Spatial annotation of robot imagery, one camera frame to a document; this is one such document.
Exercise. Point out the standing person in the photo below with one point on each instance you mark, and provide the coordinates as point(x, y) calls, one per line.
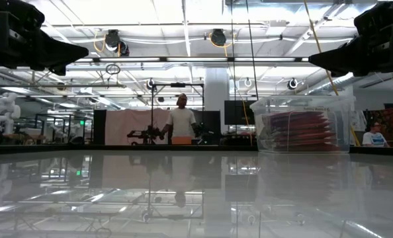
point(181, 122)

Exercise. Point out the white humanoid robot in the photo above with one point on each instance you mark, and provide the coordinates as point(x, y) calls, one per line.
point(6, 112)

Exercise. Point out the black background robot arm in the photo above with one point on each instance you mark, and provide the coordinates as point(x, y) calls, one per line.
point(201, 129)
point(147, 134)

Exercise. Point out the seated person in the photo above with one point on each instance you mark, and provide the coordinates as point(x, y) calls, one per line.
point(375, 139)

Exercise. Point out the black wall monitor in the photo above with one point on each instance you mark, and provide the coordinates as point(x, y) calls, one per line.
point(236, 112)

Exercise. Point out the pink board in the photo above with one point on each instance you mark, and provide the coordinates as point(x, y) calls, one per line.
point(123, 125)

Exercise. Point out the white pillar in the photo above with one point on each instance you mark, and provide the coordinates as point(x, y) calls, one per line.
point(216, 89)

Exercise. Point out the orange box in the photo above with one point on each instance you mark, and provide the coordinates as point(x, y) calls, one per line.
point(181, 140)

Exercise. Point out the long ceiling light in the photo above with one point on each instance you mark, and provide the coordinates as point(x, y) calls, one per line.
point(196, 59)

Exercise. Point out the dark patterned board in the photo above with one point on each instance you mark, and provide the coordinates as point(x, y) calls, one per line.
point(388, 120)

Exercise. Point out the black frame stand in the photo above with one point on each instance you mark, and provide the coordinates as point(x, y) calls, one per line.
point(178, 85)

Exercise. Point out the clear plastic bin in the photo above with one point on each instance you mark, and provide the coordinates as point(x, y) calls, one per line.
point(259, 105)

